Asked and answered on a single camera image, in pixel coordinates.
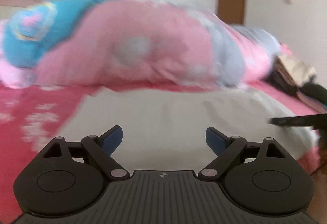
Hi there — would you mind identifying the pink grey floral quilt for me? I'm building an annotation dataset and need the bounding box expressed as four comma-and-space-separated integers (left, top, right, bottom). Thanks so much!
33, 0, 284, 91

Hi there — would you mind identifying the blue plush pillow with bow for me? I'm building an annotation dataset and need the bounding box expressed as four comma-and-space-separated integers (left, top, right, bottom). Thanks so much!
1, 0, 123, 67

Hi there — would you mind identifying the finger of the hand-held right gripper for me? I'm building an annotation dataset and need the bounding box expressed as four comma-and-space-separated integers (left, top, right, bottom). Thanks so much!
269, 112, 327, 128

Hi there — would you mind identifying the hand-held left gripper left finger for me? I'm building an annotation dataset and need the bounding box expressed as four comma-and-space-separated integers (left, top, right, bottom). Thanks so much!
36, 125, 129, 181

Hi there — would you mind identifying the pile of folded clothes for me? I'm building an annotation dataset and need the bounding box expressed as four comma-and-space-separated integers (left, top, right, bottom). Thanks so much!
268, 53, 327, 113

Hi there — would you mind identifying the pink fleece blanket leaf print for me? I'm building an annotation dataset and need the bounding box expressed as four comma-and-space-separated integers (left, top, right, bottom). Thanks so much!
0, 78, 327, 217

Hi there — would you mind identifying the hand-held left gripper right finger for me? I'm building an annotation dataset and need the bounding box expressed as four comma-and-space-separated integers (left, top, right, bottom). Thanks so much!
198, 127, 294, 181

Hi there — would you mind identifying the pale pink floral pillow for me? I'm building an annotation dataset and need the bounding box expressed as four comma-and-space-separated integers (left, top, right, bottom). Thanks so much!
0, 19, 39, 88

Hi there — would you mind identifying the white sweatshirt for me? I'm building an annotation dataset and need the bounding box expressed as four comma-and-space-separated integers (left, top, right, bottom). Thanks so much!
59, 87, 321, 171

